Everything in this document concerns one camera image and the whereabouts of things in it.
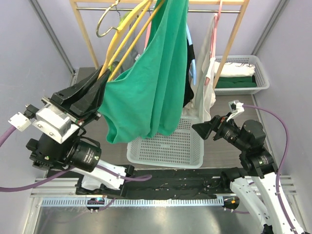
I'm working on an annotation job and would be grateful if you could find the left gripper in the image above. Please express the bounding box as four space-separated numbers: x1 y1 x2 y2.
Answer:
29 64 104 161

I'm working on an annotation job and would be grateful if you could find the green tank top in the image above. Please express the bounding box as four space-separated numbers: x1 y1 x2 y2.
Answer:
99 0 189 144

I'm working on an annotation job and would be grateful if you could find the yellow hanger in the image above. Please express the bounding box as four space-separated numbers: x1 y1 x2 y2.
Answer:
96 0 153 79

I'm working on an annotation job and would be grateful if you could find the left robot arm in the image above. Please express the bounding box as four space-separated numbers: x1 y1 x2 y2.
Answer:
24 69 134 198

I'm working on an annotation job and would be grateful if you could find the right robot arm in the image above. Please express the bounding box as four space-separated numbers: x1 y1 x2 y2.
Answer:
192 115 305 234

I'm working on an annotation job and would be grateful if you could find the white tank top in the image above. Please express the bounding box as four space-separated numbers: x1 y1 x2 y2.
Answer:
182 14 217 122

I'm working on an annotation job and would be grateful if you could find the black tank top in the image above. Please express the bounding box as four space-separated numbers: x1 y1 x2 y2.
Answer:
182 36 196 106

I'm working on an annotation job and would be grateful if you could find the light pink hanger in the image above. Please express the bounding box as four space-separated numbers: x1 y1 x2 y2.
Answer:
204 0 223 86

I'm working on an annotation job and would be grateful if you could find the light blue hanger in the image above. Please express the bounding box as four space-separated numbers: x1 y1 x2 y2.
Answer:
186 25 196 85

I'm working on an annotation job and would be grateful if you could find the lime green hanger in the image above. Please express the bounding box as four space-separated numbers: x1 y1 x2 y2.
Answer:
117 12 133 29

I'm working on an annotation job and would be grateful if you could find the white empty basket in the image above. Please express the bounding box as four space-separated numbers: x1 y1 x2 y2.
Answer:
127 116 204 169

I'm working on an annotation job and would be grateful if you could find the folded green cloth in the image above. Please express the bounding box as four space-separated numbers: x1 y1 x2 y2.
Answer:
216 76 257 89

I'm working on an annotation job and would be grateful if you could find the folded white cloth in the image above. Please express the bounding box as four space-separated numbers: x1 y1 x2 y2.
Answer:
220 62 255 77

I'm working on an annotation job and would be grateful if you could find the white basket with clothes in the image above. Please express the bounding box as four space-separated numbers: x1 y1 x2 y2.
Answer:
215 55 270 95

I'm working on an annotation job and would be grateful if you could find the wooden clothes rack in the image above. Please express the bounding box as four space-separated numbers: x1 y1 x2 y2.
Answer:
70 0 249 88

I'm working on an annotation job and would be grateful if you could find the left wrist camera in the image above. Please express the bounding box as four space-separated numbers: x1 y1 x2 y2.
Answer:
32 103 79 144

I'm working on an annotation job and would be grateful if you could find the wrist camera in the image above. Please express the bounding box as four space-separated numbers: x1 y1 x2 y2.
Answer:
32 103 79 144
226 100 244 122

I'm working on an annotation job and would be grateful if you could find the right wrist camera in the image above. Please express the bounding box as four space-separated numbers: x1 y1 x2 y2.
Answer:
226 100 244 122

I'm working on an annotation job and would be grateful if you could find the white slotted cable duct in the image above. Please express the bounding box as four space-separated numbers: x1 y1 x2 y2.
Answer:
41 196 224 207

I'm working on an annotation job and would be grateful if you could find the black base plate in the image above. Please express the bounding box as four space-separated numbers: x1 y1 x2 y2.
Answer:
75 167 247 200

